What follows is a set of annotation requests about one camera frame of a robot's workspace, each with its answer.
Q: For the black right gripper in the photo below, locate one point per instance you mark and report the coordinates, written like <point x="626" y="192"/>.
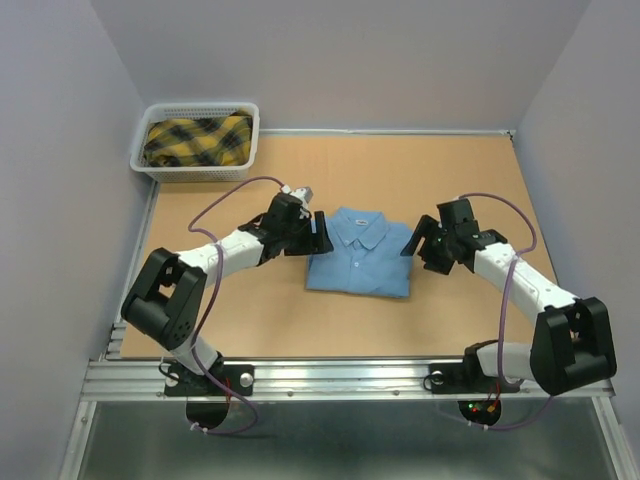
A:
<point x="427" y="226"/>

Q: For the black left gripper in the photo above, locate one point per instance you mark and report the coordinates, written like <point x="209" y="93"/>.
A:
<point x="318" y="242"/>

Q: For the light blue long sleeve shirt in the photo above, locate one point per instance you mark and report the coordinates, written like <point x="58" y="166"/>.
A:
<point x="366" y="258"/>

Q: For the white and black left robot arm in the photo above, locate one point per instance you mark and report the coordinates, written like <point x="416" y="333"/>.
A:
<point x="164" y="301"/>

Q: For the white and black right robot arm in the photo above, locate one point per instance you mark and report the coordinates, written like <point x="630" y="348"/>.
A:
<point x="547" y="334"/>

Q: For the white plastic basket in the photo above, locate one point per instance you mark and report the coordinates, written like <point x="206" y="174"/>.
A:
<point x="195" y="110"/>

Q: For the yellow plaid shirt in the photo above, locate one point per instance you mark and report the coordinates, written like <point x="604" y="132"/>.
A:
<point x="204" y="142"/>

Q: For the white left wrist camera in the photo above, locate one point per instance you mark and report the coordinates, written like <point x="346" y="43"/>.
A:
<point x="304" y="194"/>

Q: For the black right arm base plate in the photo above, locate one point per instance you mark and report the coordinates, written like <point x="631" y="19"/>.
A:
<point x="449" y="378"/>

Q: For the aluminium mounting rail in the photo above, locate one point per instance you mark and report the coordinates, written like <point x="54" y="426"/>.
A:
<point x="351" y="379"/>

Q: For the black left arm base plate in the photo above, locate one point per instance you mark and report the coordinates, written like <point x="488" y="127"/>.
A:
<point x="217" y="403"/>

